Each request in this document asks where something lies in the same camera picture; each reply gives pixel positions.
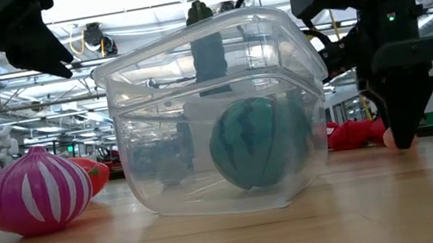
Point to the pink toy peach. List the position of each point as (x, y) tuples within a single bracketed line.
[(387, 140)]

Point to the purple white-striped toy onion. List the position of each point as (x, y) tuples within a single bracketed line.
[(37, 198)]

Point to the black ceiling-mounted device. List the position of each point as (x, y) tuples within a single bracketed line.
[(94, 36)]

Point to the green toy watermelon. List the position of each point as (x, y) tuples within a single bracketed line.
[(247, 147)]

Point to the white robot figure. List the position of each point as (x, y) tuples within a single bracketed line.
[(3, 146)]

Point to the red toy dragon fruit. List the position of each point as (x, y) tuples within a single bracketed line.
[(99, 175)]

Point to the clear plastic tupperware container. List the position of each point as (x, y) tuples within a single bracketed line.
[(156, 183)]

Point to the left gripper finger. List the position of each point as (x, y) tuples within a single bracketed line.
[(34, 45)]

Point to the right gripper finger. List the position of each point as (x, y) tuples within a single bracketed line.
[(408, 108)]

